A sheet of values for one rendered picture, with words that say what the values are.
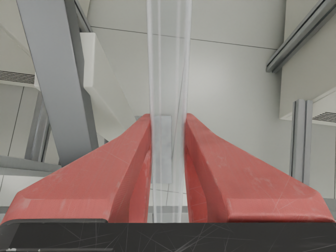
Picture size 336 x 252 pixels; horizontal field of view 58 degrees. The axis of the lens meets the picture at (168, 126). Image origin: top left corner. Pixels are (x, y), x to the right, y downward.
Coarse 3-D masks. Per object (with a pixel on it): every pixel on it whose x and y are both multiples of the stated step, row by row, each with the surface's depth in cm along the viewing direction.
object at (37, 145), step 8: (40, 96) 83; (40, 104) 82; (40, 112) 83; (32, 120) 81; (40, 120) 82; (48, 120) 83; (32, 128) 81; (40, 128) 81; (48, 128) 84; (32, 136) 81; (40, 136) 81; (48, 136) 84; (32, 144) 80; (40, 144) 80; (32, 152) 81; (40, 152) 80; (40, 160) 81
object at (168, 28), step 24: (168, 0) 9; (168, 24) 9; (168, 48) 10; (168, 72) 10; (168, 96) 11; (168, 120) 12; (168, 144) 12; (168, 168) 13; (168, 192) 14; (168, 216) 15
